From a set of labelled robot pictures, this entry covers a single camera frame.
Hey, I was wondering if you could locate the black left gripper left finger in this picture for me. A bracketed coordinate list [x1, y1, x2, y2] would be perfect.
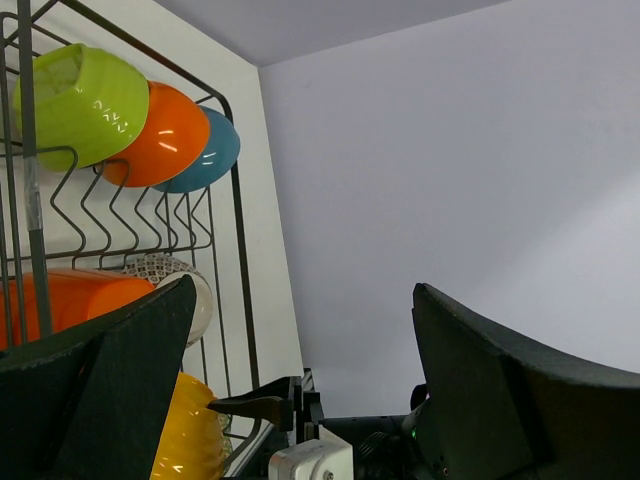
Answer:
[1, 276, 196, 479]

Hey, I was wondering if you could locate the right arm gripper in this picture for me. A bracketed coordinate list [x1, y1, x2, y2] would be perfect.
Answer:
[207, 376, 440, 479]

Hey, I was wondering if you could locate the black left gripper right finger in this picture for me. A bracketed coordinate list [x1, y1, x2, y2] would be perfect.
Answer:
[412, 284, 639, 479]

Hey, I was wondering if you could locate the yellow round bowl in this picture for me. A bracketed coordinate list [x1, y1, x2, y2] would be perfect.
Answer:
[150, 372, 225, 479]

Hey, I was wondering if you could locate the red orange square bowl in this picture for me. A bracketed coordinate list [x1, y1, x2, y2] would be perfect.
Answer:
[1, 268, 155, 350]

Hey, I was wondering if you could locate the patterned round bowl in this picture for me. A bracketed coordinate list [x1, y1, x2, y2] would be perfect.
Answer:
[121, 252, 215, 347]

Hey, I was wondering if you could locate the blue ceramic bowl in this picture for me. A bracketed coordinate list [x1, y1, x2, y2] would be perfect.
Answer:
[152, 106, 241, 194]

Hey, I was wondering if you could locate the orange white round bowl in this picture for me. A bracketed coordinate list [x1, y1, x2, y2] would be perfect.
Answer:
[102, 81, 210, 187]

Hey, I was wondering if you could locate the white square bowl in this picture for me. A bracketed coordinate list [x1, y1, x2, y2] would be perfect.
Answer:
[33, 43, 150, 172]

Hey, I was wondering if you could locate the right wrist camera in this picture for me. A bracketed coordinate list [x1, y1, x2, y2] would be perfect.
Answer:
[267, 439, 354, 480]

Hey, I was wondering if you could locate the black wire dish rack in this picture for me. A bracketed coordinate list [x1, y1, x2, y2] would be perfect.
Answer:
[1, 1, 259, 397]

